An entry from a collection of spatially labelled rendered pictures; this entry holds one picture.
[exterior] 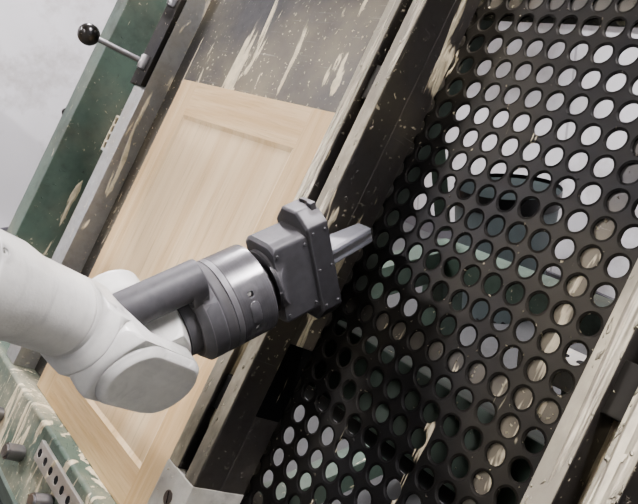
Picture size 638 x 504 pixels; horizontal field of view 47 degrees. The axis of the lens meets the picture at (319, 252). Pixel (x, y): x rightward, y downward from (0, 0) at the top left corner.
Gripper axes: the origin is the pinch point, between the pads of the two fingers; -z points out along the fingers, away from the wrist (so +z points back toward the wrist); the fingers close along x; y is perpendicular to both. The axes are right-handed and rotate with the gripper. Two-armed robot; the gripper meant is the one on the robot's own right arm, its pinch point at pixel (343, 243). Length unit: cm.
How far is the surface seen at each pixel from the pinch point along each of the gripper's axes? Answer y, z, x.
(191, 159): 44.4, -4.3, -0.9
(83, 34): 72, -3, 17
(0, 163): 421, -35, -86
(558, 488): -32.3, 7.5, -5.5
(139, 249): 47.0, 6.7, -12.4
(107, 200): 66, 4, -10
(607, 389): -32.3, 2.3, -0.3
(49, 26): 417, -89, -16
